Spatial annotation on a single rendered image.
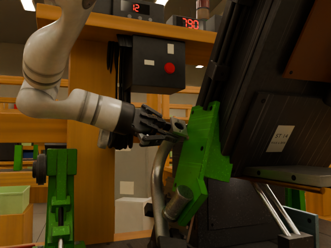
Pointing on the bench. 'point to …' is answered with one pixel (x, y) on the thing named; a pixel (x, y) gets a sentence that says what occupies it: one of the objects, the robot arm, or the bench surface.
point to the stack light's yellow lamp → (203, 14)
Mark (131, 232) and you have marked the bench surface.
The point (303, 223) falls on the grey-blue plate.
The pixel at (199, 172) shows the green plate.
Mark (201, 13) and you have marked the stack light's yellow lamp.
